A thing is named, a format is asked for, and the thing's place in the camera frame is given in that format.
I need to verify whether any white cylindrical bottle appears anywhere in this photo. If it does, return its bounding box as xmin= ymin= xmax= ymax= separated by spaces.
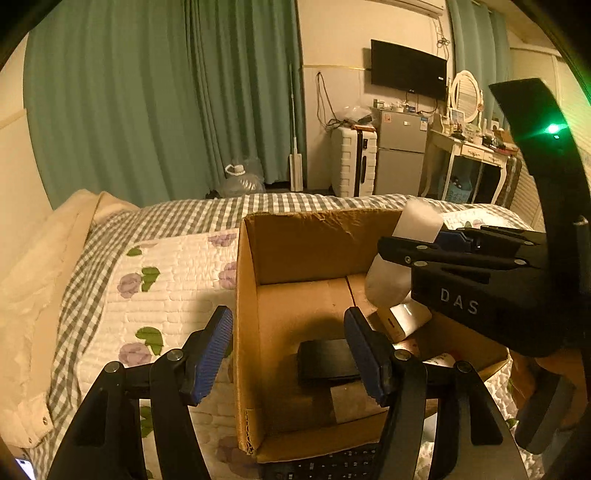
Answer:
xmin=365 ymin=198 xmax=444 ymax=309

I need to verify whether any white square box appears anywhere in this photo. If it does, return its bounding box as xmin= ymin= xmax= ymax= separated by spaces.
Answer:
xmin=377 ymin=297 xmax=432 ymax=343

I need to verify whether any black keyboard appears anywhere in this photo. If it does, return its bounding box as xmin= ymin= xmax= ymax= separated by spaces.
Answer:
xmin=263 ymin=443 xmax=378 ymax=480

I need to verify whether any black rectangular box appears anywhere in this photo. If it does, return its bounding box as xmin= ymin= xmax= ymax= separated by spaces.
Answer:
xmin=297 ymin=338 xmax=361 ymax=386

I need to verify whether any white bottle red cap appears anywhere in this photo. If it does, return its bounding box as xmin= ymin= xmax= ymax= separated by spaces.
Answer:
xmin=423 ymin=353 xmax=456 ymax=368

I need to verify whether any person's hand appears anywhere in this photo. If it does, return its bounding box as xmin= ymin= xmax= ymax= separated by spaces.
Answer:
xmin=510 ymin=345 xmax=588 ymax=432

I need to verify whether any white smartphone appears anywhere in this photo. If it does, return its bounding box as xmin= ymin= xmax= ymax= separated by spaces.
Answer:
xmin=16 ymin=458 xmax=36 ymax=480

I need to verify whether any white dressing table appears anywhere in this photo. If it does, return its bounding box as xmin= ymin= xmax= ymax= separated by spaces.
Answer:
xmin=419 ymin=130 xmax=517 ymax=204

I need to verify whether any brown cardboard box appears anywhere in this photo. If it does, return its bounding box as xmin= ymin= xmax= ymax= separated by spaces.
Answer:
xmin=232 ymin=208 xmax=512 ymax=464

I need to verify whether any white suitcase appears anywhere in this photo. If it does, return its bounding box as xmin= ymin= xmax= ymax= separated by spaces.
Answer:
xmin=331 ymin=125 xmax=378 ymax=197

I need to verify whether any silver mini fridge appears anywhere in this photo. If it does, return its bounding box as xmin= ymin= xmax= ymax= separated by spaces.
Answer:
xmin=375 ymin=110 xmax=428 ymax=196

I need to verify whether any white mop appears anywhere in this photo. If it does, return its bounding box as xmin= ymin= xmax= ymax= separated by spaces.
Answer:
xmin=288 ymin=66 xmax=304 ymax=192

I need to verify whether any oval white vanity mirror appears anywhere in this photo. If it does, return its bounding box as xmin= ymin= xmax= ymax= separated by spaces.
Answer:
xmin=448 ymin=70 xmax=484 ymax=123

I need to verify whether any cream pillow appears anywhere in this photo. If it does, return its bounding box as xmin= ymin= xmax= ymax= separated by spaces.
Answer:
xmin=1 ymin=189 xmax=137 ymax=449

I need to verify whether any clear water jug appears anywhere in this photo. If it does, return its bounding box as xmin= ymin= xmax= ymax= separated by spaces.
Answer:
xmin=217 ymin=159 xmax=266 ymax=198

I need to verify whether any floral quilted bedspread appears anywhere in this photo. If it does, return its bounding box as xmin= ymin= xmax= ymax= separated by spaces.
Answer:
xmin=27 ymin=192 xmax=551 ymax=480

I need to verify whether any green curtain right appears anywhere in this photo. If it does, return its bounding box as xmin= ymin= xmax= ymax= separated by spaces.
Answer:
xmin=447 ymin=0 xmax=512 ymax=127

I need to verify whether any green curtain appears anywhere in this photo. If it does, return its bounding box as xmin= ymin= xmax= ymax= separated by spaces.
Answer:
xmin=24 ymin=1 xmax=305 ymax=206
xmin=447 ymin=0 xmax=512 ymax=127

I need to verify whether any white air conditioner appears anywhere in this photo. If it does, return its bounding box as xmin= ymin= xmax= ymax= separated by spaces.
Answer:
xmin=376 ymin=0 xmax=446 ymax=18

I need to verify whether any green curtain left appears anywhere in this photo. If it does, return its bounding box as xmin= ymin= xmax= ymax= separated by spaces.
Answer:
xmin=24 ymin=1 xmax=305 ymax=206

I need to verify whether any black wall television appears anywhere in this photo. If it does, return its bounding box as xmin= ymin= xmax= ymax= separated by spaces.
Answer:
xmin=370 ymin=39 xmax=447 ymax=101

